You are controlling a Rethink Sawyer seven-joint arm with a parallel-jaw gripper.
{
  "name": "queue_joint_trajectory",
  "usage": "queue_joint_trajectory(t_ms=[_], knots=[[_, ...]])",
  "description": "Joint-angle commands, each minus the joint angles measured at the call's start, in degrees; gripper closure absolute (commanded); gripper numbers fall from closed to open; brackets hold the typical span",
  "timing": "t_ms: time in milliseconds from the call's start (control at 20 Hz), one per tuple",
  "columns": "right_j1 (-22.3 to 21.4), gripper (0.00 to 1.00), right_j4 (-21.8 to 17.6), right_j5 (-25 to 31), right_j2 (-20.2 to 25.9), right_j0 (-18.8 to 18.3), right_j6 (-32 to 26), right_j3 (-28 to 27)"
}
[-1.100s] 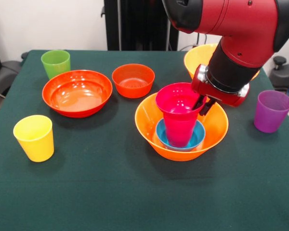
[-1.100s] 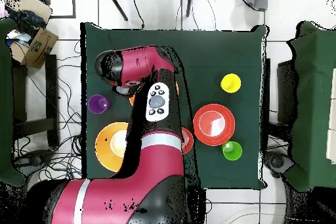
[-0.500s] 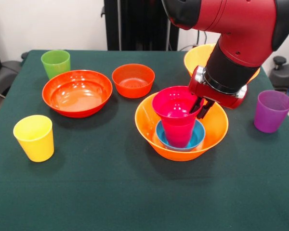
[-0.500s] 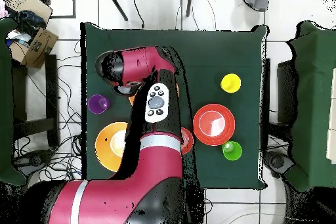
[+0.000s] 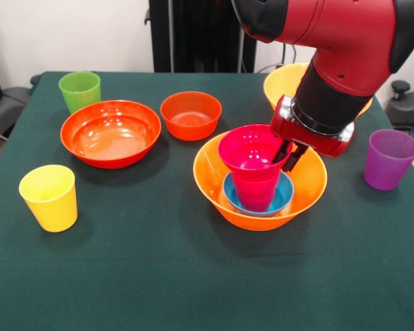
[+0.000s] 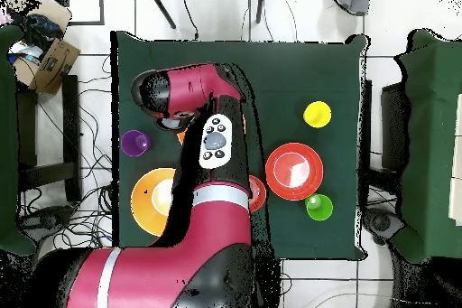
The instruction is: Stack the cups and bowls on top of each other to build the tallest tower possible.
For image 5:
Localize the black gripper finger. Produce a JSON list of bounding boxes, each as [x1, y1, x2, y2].
[[270, 139, 293, 166], [282, 143, 310, 173]]

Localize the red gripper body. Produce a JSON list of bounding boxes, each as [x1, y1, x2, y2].
[[269, 94, 356, 159]]

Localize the pink plastic bowl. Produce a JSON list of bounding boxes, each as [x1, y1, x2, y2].
[[217, 124, 295, 180]]

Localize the pink plastic cup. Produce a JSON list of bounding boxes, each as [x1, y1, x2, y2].
[[233, 170, 280, 213]]

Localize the blue plastic bowl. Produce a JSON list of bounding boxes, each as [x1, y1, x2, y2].
[[222, 171, 295, 218]]

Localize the large orange bowl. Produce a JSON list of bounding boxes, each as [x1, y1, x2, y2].
[[193, 130, 328, 232], [263, 62, 373, 117]]

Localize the small red bowl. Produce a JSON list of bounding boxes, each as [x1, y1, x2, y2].
[[159, 90, 223, 141]]

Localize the purple plastic cup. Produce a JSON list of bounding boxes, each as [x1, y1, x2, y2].
[[363, 128, 414, 192]]

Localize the dark green tablecloth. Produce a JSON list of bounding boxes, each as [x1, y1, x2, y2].
[[0, 70, 414, 331]]

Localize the wide red bowl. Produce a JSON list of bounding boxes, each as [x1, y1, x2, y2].
[[60, 99, 162, 170]]

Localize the green plastic cup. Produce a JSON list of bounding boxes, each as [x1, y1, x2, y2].
[[58, 70, 101, 114]]

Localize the yellow plastic cup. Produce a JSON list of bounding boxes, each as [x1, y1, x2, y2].
[[19, 164, 79, 233]]

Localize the black chair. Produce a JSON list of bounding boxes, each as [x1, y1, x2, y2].
[[0, 44, 41, 139]]

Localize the black hanging cable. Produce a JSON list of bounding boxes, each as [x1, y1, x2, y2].
[[257, 41, 297, 72]]

